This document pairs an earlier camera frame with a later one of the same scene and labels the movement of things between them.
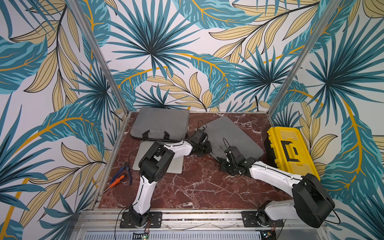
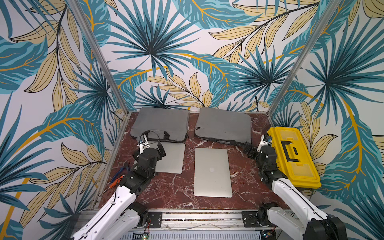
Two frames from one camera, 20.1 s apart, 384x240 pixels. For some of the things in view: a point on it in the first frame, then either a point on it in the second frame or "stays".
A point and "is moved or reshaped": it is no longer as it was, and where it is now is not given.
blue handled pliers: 126,167 stays
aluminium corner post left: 107,69 stays
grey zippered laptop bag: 161,124 stays
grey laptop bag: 223,132 is moved or reshaped
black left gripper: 208,149 → 135,155
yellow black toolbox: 288,152 stays
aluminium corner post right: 328,12 stays
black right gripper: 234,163 → 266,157
